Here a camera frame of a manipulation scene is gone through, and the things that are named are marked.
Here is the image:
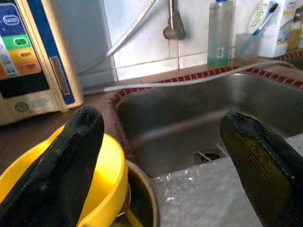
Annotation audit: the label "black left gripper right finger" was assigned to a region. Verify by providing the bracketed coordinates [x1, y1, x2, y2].
[219, 111, 303, 227]

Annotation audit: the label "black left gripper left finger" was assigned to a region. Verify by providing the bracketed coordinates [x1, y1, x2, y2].
[0, 105, 105, 227]

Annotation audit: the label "yellow plastic bowl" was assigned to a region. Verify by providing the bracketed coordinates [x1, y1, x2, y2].
[0, 125, 130, 227]

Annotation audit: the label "clear bubble wrap sheet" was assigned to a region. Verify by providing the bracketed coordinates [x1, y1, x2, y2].
[151, 133, 303, 227]

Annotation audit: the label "shallow steel bowl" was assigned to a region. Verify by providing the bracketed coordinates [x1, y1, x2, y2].
[113, 159, 160, 227]

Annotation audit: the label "cream and black water ionizer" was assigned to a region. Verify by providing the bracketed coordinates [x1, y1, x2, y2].
[0, 0, 85, 126]

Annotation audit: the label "steel sink basin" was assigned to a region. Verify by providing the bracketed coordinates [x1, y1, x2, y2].
[115, 72, 303, 178]

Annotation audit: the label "clear plastic cup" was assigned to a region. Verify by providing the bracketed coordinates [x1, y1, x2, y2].
[234, 32, 260, 61]

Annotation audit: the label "white printed carton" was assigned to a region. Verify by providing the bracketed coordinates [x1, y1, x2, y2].
[257, 0, 298, 59]

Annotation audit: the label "clear bottle with blue cap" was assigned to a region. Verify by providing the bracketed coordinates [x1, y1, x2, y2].
[207, 0, 235, 69]

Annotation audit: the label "blue and white toothbrush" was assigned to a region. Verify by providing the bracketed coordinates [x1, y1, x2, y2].
[239, 2, 280, 55]

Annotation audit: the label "white toothpaste tube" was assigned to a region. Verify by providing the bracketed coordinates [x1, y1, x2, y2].
[248, 2, 268, 34]

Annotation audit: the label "steel tap pipe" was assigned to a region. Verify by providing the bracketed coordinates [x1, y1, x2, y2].
[162, 0, 187, 41]

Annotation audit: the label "thin white hose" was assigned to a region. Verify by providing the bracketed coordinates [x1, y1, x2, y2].
[84, 60, 303, 95]

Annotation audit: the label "white hose to tap diverter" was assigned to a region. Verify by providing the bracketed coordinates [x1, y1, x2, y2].
[77, 0, 158, 76]

